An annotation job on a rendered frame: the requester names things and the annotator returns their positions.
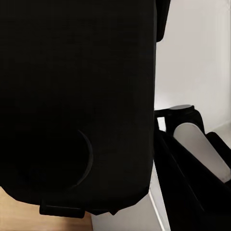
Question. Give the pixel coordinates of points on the digital camera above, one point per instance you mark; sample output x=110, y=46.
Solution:
x=77, y=85

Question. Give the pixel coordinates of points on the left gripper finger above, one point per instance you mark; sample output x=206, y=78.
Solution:
x=195, y=199

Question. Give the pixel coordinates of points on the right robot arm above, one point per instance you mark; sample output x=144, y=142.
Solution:
x=185, y=124

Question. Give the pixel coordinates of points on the nightstand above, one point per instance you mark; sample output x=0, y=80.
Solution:
x=149, y=214

